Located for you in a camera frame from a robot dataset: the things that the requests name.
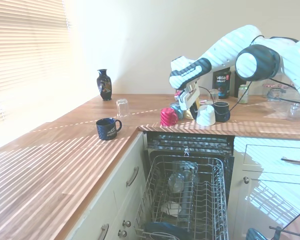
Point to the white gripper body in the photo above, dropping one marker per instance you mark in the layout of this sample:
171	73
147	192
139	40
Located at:
192	96

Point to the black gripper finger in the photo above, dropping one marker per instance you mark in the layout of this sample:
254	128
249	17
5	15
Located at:
195	108

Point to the plain white mug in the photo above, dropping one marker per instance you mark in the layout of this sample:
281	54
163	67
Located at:
206	116

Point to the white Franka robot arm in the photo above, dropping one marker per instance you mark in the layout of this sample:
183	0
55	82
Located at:
222	47

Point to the yellow mug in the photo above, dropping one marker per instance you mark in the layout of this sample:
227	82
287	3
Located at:
188	115

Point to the plain navy mug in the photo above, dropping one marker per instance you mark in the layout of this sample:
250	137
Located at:
222	112

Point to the red mug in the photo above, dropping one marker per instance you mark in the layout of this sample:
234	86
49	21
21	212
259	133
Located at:
168	117

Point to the dishwasher cutlery tray rack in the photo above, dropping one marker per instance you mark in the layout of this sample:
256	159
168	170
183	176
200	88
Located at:
190	142

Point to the clear glass in rack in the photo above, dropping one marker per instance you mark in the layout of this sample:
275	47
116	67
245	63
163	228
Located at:
176	182

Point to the navy mug with white print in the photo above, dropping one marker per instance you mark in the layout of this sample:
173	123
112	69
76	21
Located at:
106	131

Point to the printed paper pamphlet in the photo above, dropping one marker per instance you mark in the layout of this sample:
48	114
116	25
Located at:
203	102

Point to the clear ribbed glass tumbler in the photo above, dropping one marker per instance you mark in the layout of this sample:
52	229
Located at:
212	96

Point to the black protein powder tub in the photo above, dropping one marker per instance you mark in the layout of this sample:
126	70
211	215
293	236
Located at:
221	85

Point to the black shaker bottle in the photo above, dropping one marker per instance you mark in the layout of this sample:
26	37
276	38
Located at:
236	87

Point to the glass jar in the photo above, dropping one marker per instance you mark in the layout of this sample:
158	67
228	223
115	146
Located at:
245	90

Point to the built-in dishwasher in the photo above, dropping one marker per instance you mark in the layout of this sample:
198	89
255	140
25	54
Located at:
230	150

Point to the small clear drinking glass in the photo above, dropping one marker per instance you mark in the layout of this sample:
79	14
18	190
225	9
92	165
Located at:
123	108

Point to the grey dishwasher spray tube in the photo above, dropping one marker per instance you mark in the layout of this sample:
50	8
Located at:
188	187

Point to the metal cabinet knob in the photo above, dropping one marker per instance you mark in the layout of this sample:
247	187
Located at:
126	223
122	233
246	179

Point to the dark blue painted vase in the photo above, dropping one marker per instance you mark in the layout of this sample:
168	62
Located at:
104	86

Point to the clear plastic lidded container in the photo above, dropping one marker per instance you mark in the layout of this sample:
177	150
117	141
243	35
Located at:
297	112

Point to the white dish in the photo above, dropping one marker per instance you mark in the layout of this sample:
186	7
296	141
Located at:
171	208

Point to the dark blue plate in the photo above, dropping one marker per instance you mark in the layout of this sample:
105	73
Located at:
165	228

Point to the teal striped round object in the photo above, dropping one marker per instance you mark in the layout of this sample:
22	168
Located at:
255	235

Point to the wide window blind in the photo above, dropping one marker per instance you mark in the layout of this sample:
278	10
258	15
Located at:
27	50

